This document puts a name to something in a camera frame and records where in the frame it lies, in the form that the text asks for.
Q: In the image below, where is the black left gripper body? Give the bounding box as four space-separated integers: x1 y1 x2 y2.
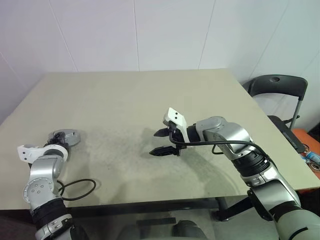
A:
46 139 70 151

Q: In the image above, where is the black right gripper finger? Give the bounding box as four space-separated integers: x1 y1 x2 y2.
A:
153 127 174 138
149 146 179 157

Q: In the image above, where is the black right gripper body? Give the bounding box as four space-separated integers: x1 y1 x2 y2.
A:
169 124 188 157

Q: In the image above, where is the grey motor stator housing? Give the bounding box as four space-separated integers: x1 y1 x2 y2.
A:
47 128 81 147

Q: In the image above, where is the black flat bar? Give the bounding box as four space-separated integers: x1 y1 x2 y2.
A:
136 217 177 226

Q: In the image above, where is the dark grey rounded shape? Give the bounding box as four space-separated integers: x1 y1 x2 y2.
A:
172 219 208 240

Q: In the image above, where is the black folding chair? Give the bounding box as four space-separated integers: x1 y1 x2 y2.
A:
241 74 309 153

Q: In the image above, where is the orange box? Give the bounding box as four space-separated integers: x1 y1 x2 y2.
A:
292 128 320 195

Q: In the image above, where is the blue and white small item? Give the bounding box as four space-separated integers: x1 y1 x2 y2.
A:
301 151 320 162

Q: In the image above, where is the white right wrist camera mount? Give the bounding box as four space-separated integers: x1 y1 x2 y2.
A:
162 107 189 145

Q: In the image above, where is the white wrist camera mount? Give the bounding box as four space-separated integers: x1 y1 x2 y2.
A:
162 107 189 145
16 143 45 165

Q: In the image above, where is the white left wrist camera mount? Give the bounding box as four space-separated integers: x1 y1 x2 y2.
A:
16 143 45 165

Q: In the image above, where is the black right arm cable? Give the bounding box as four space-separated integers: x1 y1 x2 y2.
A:
168 121 271 166

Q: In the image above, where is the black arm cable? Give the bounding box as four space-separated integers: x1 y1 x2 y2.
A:
56 178 97 201
168 121 271 166

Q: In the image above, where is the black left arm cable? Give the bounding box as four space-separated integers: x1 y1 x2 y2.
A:
56 178 97 201

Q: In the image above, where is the black table frame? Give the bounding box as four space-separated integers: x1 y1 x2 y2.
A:
66 193 251 223

